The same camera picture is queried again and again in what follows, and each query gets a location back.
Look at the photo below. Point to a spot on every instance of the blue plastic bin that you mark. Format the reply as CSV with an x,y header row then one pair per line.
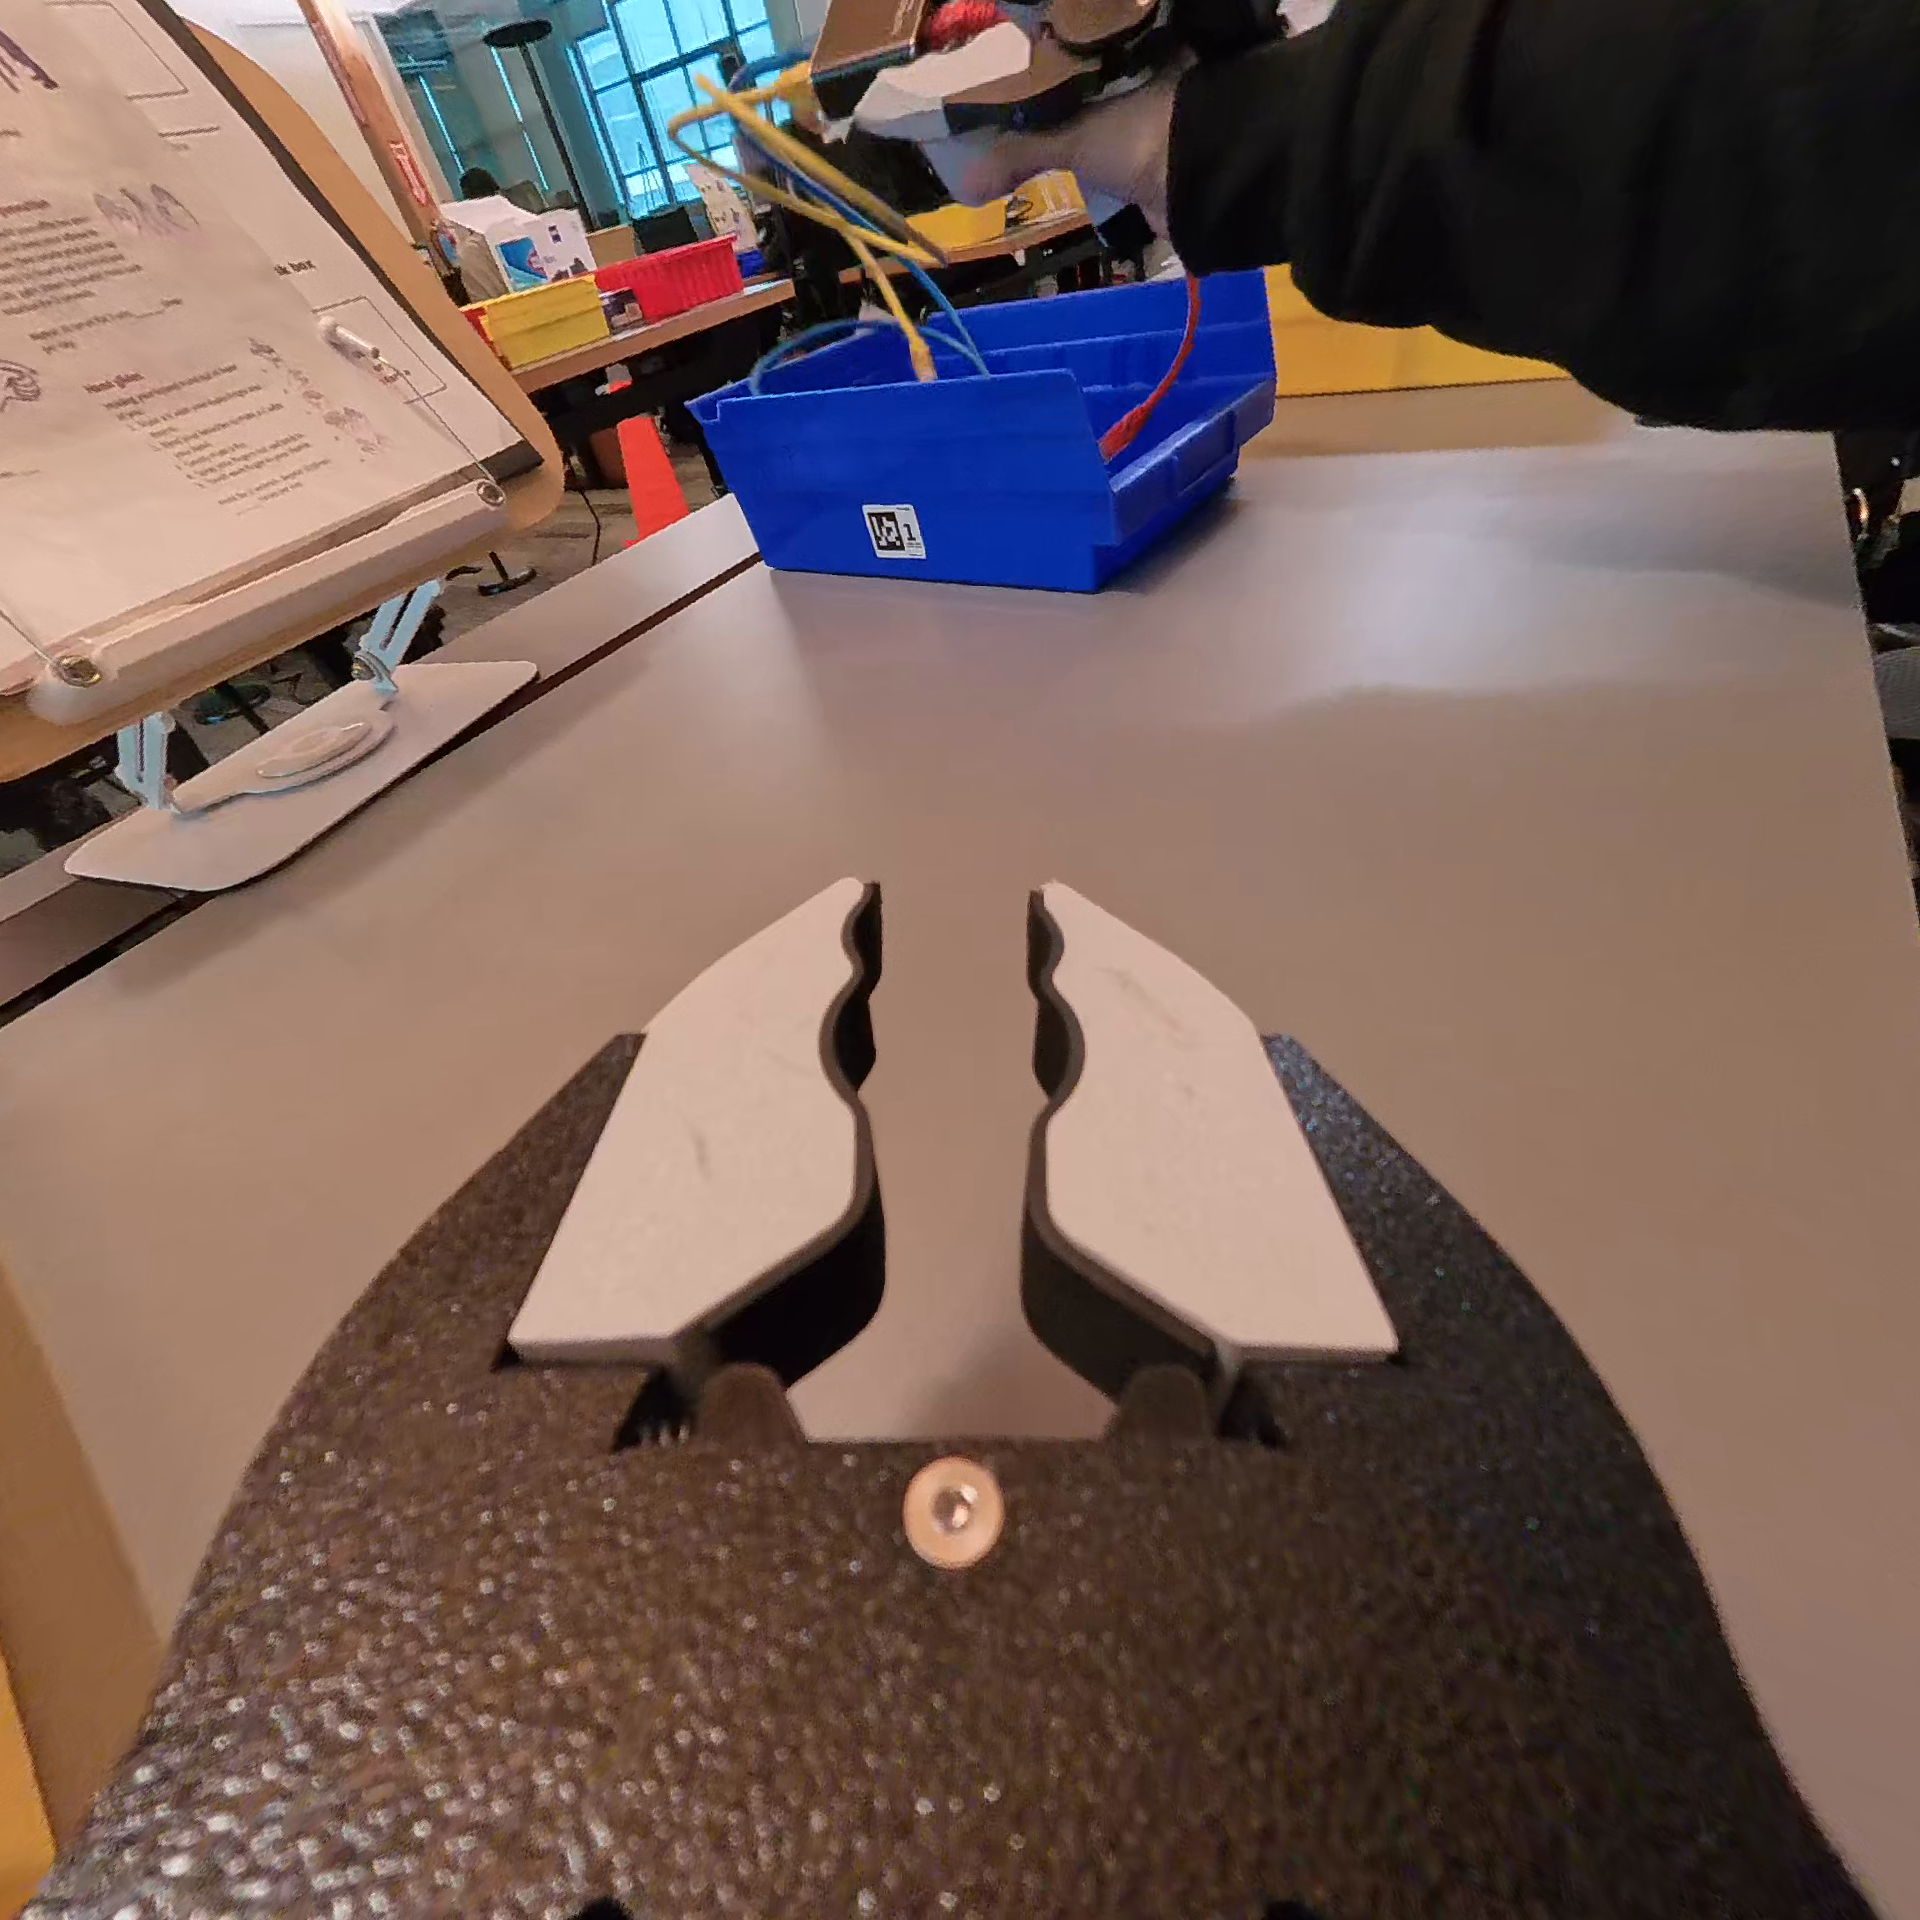
x,y
973,482

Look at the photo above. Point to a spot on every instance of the grey desk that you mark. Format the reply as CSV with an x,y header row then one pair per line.
x,y
1349,781

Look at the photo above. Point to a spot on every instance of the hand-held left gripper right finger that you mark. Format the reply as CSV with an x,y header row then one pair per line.
x,y
1200,1187

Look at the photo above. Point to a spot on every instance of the printed instruction sheet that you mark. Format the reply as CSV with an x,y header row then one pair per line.
x,y
195,345

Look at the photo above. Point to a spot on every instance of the black network adapter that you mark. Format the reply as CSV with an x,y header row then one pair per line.
x,y
869,30

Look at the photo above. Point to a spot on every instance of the yellow plastic bin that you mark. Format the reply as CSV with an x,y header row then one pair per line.
x,y
1035,203
542,324
1394,355

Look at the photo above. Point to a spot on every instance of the white printed carton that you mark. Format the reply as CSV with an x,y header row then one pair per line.
x,y
539,257

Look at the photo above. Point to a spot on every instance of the wooden document stand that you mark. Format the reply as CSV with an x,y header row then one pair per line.
x,y
510,482

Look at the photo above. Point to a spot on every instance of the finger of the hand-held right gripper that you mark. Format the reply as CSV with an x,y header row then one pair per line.
x,y
933,104

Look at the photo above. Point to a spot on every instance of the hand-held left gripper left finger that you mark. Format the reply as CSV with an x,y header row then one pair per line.
x,y
705,1169

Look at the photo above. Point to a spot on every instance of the wooden partition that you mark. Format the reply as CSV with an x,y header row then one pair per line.
x,y
59,1499

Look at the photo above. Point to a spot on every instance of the person's right forearm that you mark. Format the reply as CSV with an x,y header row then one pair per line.
x,y
1575,182

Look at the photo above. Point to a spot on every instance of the orange traffic cone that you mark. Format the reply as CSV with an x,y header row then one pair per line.
x,y
650,487

